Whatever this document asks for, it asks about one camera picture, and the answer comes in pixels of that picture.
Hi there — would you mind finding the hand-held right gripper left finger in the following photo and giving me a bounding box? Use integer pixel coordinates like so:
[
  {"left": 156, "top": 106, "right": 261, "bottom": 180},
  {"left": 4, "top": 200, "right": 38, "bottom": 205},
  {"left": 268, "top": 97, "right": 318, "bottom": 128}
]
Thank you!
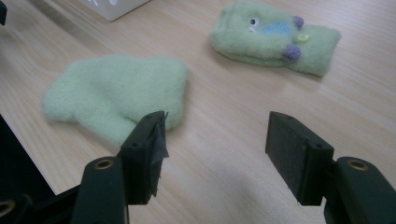
[{"left": 70, "top": 110, "right": 170, "bottom": 224}]

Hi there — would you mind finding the plain green fuzzy mitten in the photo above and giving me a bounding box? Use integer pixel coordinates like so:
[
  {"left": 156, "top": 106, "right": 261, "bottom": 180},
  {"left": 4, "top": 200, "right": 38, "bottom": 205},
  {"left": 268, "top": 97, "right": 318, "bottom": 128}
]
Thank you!
[{"left": 41, "top": 54, "right": 190, "bottom": 146}]

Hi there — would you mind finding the green fuzzy mitten with face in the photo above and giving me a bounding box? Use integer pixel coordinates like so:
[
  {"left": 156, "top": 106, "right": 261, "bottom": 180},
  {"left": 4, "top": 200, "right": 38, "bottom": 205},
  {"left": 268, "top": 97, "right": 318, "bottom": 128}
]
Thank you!
[{"left": 208, "top": 0, "right": 342, "bottom": 77}]

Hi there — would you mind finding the black object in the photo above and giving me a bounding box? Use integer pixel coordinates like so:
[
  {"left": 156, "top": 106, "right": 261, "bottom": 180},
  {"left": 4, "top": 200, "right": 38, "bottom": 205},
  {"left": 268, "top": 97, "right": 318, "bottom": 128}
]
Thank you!
[{"left": 0, "top": 0, "right": 7, "bottom": 26}]

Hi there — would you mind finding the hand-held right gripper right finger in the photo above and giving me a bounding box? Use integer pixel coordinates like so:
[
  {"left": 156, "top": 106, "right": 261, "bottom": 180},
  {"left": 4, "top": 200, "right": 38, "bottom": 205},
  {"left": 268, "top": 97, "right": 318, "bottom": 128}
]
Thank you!
[{"left": 265, "top": 111, "right": 396, "bottom": 224}]

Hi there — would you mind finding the white box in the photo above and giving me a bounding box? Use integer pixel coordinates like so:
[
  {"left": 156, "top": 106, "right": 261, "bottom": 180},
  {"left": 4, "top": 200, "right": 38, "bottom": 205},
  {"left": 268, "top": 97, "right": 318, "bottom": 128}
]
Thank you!
[{"left": 78, "top": 0, "right": 151, "bottom": 22}]

